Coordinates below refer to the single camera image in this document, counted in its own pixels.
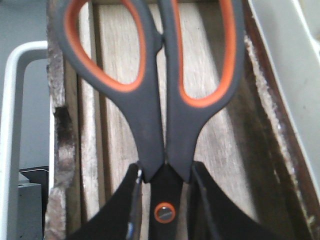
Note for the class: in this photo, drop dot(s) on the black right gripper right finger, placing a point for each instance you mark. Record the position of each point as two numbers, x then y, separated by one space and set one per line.
212 215

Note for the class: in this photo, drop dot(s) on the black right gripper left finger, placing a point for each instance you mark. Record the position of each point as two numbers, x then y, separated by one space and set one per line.
121 217

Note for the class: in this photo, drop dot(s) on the grey orange handled scissors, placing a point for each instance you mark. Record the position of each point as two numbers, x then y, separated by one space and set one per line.
165 122

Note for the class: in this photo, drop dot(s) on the white hook handle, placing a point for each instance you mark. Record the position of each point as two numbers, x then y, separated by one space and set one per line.
21 192

